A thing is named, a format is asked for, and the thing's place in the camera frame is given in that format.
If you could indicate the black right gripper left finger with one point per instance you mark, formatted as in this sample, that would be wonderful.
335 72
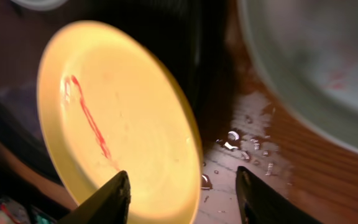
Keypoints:
108 205

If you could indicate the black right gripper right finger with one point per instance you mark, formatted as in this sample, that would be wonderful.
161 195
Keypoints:
261 204

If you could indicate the yellow plate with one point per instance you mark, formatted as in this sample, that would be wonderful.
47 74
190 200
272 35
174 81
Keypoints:
106 104

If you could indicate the light green plate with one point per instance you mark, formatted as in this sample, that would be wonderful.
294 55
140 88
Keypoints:
40 5
306 51

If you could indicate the round black tray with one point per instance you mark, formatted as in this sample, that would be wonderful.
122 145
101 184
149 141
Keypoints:
187 36

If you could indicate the light green plate, red streak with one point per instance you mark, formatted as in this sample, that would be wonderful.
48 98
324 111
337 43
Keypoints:
40 5

